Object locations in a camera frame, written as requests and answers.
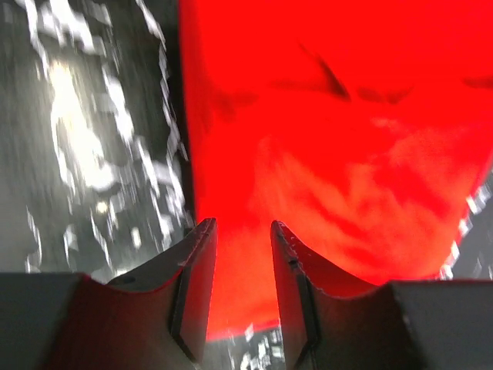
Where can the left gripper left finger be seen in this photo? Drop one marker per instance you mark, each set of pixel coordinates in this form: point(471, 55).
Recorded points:
point(152, 317)

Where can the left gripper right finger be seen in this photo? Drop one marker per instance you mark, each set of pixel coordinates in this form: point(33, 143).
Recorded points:
point(331, 319)

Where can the red t shirt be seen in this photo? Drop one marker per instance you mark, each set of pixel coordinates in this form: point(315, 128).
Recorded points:
point(364, 126)

